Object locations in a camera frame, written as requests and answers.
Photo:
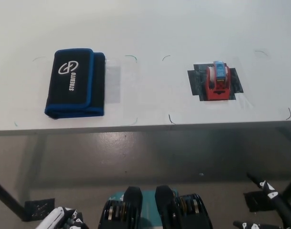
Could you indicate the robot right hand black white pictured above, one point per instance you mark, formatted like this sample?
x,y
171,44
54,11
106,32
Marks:
x,y
269,190

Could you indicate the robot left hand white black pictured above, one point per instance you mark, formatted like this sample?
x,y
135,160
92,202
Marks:
x,y
54,218

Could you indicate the red tape dispenser with tape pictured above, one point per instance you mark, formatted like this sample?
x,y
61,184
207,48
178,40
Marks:
x,y
217,91

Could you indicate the black floor tape patch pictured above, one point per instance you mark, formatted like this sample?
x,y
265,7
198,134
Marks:
x,y
38,206
254,201

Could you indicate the black tape patch on table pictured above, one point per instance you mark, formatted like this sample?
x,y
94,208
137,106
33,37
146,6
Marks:
x,y
196,81

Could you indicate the clear tape patch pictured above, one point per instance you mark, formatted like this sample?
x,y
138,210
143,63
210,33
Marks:
x,y
113,83

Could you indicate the black ribbed robot body block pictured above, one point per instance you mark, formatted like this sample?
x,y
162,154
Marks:
x,y
183,210
121,210

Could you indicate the black blue folded pouch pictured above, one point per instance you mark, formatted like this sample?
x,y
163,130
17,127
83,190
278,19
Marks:
x,y
71,83

